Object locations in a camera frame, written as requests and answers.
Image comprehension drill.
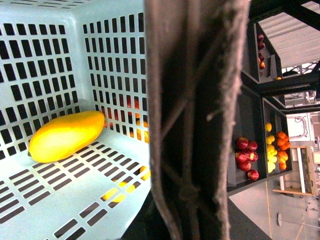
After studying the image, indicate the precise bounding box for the brown basket handle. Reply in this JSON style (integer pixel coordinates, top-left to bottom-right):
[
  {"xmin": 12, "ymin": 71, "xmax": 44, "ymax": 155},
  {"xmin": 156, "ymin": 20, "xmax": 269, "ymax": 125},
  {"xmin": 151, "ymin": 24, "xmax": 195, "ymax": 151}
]
[{"xmin": 144, "ymin": 0, "xmax": 250, "ymax": 240}]

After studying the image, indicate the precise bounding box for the yellow mango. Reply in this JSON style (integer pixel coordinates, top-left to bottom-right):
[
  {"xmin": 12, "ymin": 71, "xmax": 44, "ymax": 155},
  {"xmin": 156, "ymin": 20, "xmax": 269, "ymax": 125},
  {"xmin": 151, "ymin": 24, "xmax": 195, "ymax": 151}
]
[{"xmin": 28, "ymin": 110, "xmax": 106, "ymax": 163}]

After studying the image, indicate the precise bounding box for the light blue plastic basket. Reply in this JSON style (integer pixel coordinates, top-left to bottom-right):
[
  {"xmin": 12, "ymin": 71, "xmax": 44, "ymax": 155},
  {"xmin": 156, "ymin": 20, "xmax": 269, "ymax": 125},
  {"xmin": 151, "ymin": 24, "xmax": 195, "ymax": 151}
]
[{"xmin": 0, "ymin": 0, "xmax": 151, "ymax": 240}]

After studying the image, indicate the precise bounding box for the black fruit display shelf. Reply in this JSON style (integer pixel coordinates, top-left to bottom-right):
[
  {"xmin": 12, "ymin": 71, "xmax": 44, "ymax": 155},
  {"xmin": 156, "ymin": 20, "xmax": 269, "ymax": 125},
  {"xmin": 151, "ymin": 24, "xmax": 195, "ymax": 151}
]
[{"xmin": 227, "ymin": 0, "xmax": 320, "ymax": 196}]

